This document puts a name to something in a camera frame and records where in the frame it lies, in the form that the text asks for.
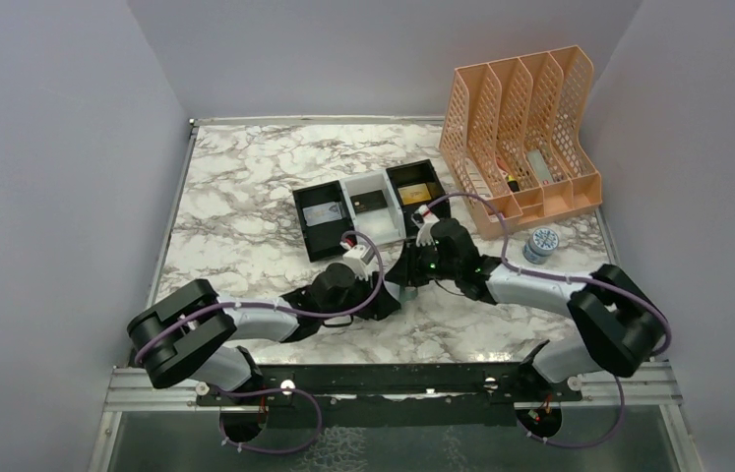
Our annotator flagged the blue white tape roll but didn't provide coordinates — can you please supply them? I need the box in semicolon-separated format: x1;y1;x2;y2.
522;227;560;265

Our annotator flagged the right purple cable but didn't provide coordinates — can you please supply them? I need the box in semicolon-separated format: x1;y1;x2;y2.
413;192;673;450

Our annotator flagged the gold card in tray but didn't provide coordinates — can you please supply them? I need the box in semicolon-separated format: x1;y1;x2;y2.
398;183;432;206

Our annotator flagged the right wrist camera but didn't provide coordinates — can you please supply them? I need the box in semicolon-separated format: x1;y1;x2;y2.
411;205;440;247

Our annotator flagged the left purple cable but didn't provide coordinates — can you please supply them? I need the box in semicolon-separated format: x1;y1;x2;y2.
134;230;387;456

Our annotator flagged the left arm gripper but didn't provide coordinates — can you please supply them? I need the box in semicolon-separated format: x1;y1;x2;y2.
321;266;400;322

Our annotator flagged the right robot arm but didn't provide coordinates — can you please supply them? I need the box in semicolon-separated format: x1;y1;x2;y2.
386;218;671;400

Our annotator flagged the black tray left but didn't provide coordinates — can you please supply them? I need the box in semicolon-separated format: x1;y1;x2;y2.
292;180;354;263

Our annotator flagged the grey item in organizer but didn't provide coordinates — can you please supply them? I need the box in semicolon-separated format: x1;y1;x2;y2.
526;149;556;186

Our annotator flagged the yellow marker in organizer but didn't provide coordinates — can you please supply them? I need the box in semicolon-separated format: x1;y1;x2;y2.
504;172;521;193

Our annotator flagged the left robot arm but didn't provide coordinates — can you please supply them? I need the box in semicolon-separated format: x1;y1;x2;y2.
126;263;401;404

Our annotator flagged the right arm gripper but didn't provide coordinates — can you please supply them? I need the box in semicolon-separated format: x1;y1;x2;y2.
385;237;459;287

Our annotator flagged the white tray middle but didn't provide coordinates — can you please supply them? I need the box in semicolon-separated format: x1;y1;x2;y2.
339;170;405;246

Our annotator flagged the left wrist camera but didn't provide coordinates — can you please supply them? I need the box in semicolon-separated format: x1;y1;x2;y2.
341;244;376;280

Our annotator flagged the orange file organizer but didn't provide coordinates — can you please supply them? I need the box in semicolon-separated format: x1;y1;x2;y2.
439;45;603;239

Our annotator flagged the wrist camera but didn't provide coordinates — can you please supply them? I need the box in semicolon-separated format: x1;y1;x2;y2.
411;205;440;247
341;244;376;280

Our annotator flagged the black card in tray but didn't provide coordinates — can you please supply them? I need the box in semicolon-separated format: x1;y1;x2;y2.
350;190;388;214

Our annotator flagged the black tray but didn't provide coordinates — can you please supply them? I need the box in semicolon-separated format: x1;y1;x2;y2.
386;159;446;238
292;180;354;263

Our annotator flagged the black tray right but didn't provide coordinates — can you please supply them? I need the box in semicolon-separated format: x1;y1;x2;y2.
386;159;446;238

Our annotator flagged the black mounting rail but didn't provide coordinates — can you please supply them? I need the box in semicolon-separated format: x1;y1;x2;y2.
191;362;582;408

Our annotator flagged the purple cable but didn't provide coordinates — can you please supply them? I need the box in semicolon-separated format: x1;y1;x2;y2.
134;230;387;456
413;192;673;450

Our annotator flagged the green card holder wallet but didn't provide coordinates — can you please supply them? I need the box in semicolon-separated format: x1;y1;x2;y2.
398;286;418;304

